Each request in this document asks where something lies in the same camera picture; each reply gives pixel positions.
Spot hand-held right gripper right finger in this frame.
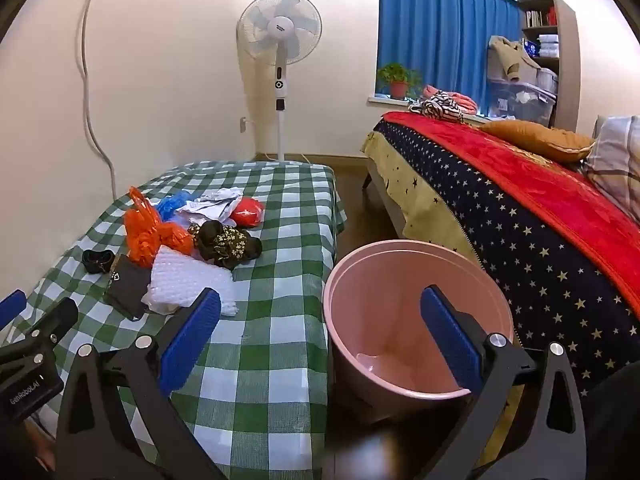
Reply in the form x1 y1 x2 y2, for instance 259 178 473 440
420 285 588 480

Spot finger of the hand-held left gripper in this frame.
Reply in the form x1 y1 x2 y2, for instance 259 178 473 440
27 298 79 346
0 289 27 331

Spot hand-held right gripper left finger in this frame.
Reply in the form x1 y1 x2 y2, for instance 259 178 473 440
55 287 226 480

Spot white bubble wrap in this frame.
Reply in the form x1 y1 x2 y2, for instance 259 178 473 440
141 250 238 318

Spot black hair clip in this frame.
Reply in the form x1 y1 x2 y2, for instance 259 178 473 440
82 249 115 275

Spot pink plastic bin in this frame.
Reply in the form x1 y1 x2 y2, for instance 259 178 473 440
322 240 516 403

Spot black packet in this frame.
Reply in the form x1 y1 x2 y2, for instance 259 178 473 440
103 254 153 322

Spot dark patterned cloth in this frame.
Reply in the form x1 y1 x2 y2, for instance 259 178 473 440
187 220 263 271

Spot orange plastic bag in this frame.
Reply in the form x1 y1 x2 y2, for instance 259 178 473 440
123 186 195 269

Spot blue plastic bag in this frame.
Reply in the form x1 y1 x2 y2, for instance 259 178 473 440
156 191 193 223

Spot white paper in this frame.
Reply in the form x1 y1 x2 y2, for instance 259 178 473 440
175 187 243 228

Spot red plastic bag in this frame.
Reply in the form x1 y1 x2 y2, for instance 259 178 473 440
229 197 265 227

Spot bed with star blanket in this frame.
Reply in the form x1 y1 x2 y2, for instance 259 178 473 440
372 120 640 396

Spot green checked tablecloth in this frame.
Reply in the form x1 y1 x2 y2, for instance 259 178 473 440
0 160 348 480

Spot yellow bed sheet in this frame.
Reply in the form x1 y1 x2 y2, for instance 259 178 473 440
361 130 481 261

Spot red floral blanket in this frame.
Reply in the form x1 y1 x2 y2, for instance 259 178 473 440
382 110 640 321

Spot orange pillow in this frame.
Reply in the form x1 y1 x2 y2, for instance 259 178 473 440
480 119 596 163

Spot striped clothes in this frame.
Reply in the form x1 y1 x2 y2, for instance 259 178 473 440
407 91 466 123

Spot pink folded clothes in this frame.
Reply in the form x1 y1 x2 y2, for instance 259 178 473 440
422 85 478 113

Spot large clear storage box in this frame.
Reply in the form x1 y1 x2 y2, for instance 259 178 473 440
485 77 557 128

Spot plaid pillow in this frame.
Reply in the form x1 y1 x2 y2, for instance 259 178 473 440
582 115 640 221

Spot potted green plant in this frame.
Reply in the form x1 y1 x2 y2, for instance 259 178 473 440
376 62 424 101

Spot beige jacket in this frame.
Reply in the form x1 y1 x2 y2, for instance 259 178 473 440
487 35 543 83

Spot grey bookshelf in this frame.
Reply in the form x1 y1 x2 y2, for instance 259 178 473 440
517 0 581 131

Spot blue curtain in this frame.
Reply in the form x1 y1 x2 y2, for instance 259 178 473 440
377 0 523 111

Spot white standing fan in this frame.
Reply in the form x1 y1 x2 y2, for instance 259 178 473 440
236 0 323 163

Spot row of books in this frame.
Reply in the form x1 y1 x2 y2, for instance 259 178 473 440
525 5 557 28

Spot white wall cable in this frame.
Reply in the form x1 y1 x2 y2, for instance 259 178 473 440
75 0 118 201

